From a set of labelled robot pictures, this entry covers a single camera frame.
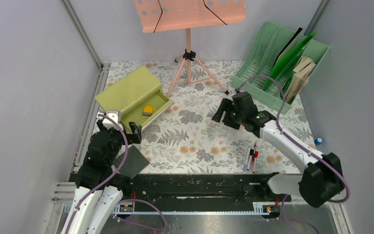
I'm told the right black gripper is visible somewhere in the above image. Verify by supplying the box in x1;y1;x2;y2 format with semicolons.
212;97;246;130

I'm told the yellow eraser block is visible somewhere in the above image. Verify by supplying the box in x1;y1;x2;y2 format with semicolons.
142;105;154;117

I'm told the yellow-green drawer cabinet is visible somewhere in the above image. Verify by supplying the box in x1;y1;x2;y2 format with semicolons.
95;66;173;131

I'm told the green puzzle book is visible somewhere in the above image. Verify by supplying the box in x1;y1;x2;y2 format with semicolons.
282;73;299;104

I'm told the green transparent folder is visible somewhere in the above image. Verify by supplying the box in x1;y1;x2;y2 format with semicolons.
269;32;317;80

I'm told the purple puzzle book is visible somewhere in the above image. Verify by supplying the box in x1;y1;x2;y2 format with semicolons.
284;56;316;104

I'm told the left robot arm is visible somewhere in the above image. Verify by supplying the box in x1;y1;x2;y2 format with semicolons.
61;111;142;234

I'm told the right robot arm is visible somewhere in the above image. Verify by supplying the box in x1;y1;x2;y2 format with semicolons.
212;92;350;208

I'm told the dark grey studded plate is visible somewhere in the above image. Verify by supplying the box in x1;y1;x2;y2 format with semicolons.
118;146;150;179

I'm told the black pen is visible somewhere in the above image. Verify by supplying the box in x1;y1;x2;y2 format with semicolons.
245;147;254;171

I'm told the floral tablecloth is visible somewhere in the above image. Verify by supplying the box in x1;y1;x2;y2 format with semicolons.
104;60;316;174

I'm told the red marker pen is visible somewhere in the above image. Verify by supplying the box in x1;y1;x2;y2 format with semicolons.
252;142;259;174

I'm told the blue white marker pen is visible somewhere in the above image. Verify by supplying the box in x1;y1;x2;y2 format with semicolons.
243;147;252;172

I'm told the green file organizer rack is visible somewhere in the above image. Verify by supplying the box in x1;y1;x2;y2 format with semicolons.
232;21;329;110

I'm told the pink music stand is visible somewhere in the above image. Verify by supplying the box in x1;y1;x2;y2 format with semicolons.
133;0;246;97

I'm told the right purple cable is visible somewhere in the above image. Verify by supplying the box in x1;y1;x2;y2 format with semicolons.
235;75;351;234

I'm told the purple cable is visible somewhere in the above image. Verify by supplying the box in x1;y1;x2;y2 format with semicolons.
235;75;351;234
64;113;169;234

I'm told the grey cable duct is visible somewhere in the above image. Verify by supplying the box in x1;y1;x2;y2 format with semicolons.
109;202;281;216

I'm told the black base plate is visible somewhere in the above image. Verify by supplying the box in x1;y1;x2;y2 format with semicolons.
123;174;301;215

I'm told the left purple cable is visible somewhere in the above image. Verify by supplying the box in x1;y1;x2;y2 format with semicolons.
64;113;169;234

